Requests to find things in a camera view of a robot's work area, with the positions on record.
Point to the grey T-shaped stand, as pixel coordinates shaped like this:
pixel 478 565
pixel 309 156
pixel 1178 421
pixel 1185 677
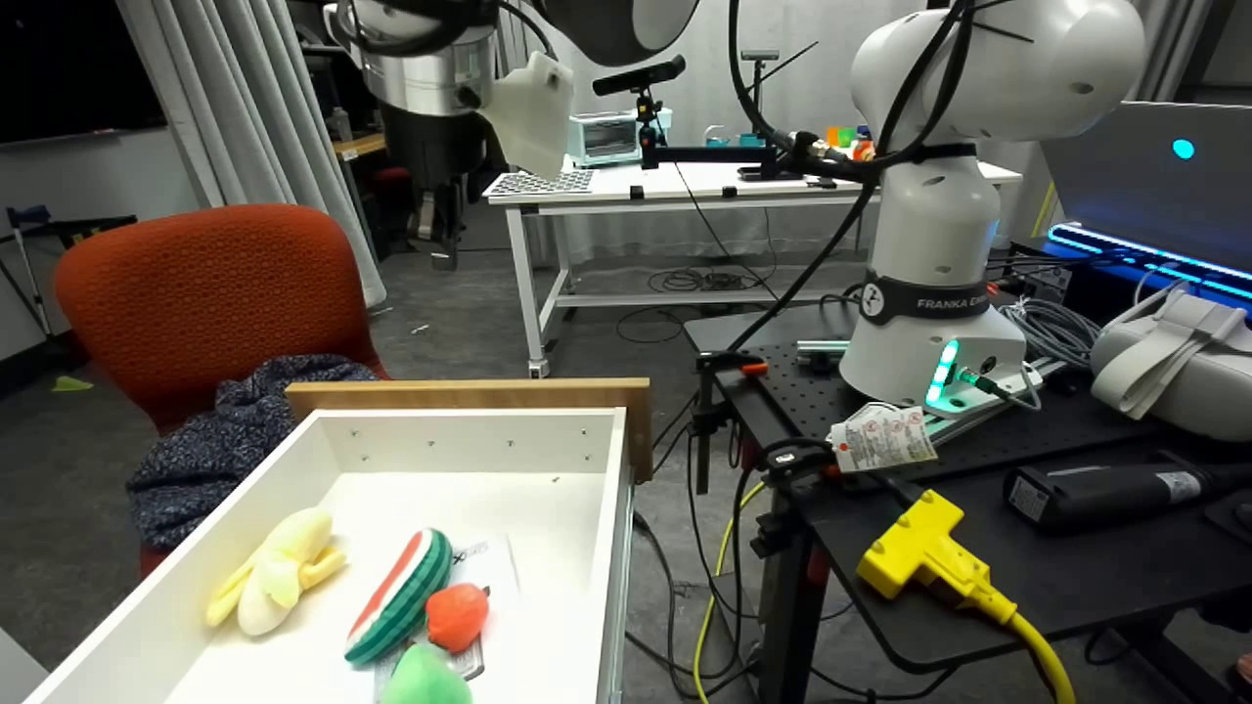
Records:
pixel 759 89

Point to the white kitchen countertop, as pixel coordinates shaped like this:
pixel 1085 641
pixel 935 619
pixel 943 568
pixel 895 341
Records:
pixel 19 677

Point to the black stereo camera bar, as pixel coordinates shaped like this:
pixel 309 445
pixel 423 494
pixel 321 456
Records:
pixel 639 75

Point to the black metal crutch stand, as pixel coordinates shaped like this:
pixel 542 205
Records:
pixel 63 224

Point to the plush watermelon slice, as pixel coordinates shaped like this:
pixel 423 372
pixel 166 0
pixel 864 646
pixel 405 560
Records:
pixel 397 599

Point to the small white appliance box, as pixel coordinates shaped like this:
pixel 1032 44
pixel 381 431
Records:
pixel 607 139

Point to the white VR headset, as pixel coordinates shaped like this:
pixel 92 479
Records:
pixel 1175 363

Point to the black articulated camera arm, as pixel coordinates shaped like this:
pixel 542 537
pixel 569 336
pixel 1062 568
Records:
pixel 728 152

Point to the black wall screen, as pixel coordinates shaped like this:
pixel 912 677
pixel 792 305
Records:
pixel 63 65

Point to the grey open laptop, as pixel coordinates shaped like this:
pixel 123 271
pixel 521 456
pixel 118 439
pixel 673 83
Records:
pixel 1148 179

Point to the orange plush fruit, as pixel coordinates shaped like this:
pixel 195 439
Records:
pixel 456 616

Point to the green paper scrap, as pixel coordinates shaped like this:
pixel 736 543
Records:
pixel 73 384

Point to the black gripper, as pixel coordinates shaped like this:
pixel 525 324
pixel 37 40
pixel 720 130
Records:
pixel 435 148

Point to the orange office chair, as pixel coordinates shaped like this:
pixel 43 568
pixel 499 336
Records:
pixel 196 286

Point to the black robot table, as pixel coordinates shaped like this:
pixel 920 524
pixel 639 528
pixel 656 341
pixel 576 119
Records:
pixel 1109 571

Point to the yellow power plug block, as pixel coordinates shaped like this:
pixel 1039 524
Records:
pixel 912 541

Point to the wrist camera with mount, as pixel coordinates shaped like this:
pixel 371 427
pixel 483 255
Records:
pixel 529 119

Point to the wooden background desk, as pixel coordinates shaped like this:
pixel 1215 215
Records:
pixel 349 146

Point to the yellow plush banana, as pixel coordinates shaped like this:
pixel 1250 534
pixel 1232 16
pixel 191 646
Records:
pixel 279 571

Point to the green plush fruit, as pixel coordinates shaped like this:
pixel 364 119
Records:
pixel 423 683

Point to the blue knit sweater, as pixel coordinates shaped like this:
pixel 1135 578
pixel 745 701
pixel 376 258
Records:
pixel 209 443

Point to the white crumpled packet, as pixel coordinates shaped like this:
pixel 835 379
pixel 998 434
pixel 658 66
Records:
pixel 883 434

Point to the white metal table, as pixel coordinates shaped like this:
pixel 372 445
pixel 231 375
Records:
pixel 590 187

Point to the black power adapter brick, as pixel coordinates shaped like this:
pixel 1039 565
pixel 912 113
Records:
pixel 1109 494

